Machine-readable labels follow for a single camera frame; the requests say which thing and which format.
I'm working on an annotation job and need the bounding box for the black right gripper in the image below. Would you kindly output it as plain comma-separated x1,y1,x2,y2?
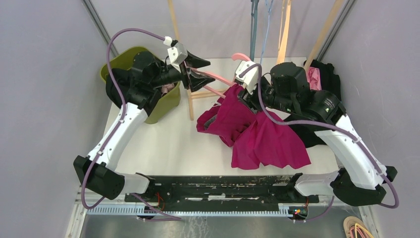
238,73,296,114

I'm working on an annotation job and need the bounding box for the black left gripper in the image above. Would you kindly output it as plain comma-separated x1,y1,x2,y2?
150,49,215,92

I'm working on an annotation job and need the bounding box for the pink hanger hook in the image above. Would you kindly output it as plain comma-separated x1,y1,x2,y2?
189,53,251,99

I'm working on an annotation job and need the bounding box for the light pink dress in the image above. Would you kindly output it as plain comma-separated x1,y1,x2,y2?
161,83,176,97

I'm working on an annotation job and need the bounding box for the magenta skirt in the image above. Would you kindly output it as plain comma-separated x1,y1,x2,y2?
196,85,311,170

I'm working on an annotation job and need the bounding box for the beige wooden hanger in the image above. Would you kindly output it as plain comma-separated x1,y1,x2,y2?
276,0,292,64

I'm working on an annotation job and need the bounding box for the light blue hanger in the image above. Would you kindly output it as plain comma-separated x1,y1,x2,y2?
260,0,274,64

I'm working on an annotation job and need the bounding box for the grey-blue plastic hanger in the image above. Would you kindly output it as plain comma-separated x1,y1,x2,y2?
249,0,259,60

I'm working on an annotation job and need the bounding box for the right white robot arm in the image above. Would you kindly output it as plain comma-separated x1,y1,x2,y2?
235,60,399,209

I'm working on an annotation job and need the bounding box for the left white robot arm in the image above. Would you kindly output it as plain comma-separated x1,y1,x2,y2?
73,47,214,202

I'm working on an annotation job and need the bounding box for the pink cloth on pile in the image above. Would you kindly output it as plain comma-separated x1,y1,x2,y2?
307,67,322,91

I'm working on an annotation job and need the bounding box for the olive green plastic basket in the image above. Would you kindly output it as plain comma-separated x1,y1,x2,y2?
110,47,180,124

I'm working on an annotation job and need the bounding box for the black garment pile with flower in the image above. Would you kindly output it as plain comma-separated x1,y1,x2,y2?
290,60,342,148

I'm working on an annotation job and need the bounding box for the hangers bundle in corner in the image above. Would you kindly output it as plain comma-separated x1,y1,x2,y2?
343,216,374,238

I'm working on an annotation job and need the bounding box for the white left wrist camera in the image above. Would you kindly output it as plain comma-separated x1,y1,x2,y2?
164,38,188,72

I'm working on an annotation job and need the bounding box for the wooden clothes rack frame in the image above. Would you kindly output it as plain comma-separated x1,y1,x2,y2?
167,0,344,120

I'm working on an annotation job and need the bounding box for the grey toothed cable rail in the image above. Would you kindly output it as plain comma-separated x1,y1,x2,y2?
86,204,291,218

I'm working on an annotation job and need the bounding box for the grey wall conduit strip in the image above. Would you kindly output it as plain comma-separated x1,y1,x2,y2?
82,0,111,45

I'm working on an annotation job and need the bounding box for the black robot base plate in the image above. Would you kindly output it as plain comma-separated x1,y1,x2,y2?
124,176,319,212

